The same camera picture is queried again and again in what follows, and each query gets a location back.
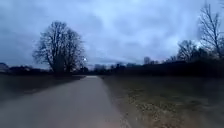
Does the dry grass verge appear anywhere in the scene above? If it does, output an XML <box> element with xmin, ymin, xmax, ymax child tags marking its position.
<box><xmin>99</xmin><ymin>74</ymin><xmax>224</xmax><ymax>128</ymax></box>

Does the tall bare tree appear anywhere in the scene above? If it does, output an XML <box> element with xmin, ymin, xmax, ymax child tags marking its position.
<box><xmin>196</xmin><ymin>1</ymin><xmax>224</xmax><ymax>59</ymax></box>

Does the lit street lamp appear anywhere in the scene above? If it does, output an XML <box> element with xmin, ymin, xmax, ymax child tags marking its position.
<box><xmin>83</xmin><ymin>57</ymin><xmax>88</xmax><ymax>76</ymax></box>

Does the building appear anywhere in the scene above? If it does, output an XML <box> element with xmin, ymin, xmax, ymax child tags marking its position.
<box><xmin>0</xmin><ymin>62</ymin><xmax>10</xmax><ymax>73</ymax></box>

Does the grey asphalt path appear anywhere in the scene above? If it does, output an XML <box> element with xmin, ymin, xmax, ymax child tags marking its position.
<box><xmin>0</xmin><ymin>75</ymin><xmax>134</xmax><ymax>128</ymax></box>

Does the long dark hedge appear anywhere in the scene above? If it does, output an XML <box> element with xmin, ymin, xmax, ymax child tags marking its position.
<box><xmin>89</xmin><ymin>58</ymin><xmax>224</xmax><ymax>78</ymax></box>

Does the dark grass field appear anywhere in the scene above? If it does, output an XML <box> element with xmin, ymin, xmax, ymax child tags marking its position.
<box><xmin>0</xmin><ymin>73</ymin><xmax>87</xmax><ymax>103</ymax></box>

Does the small bare tree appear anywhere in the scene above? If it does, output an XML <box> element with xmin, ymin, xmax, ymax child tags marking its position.
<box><xmin>176</xmin><ymin>39</ymin><xmax>199</xmax><ymax>63</ymax></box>

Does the wide round bare tree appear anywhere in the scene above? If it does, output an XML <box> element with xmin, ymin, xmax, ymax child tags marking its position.
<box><xmin>32</xmin><ymin>20</ymin><xmax>88</xmax><ymax>76</ymax></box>

